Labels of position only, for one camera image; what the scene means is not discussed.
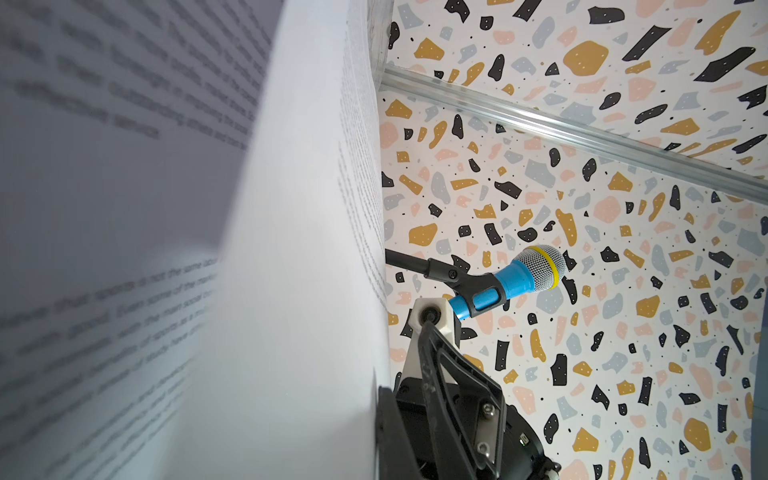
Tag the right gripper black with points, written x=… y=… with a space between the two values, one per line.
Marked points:
x=454 y=424

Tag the printed paper sheet top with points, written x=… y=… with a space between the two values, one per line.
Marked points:
x=124 y=128

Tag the printed paper sheet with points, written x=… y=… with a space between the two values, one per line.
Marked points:
x=295 y=343
x=124 y=128

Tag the printed paper sheet bottom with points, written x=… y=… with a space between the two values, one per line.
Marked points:
x=295 y=343

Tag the blue toy microphone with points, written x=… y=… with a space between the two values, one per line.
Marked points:
x=536 y=269

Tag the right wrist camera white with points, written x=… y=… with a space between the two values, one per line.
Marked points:
x=435 y=311

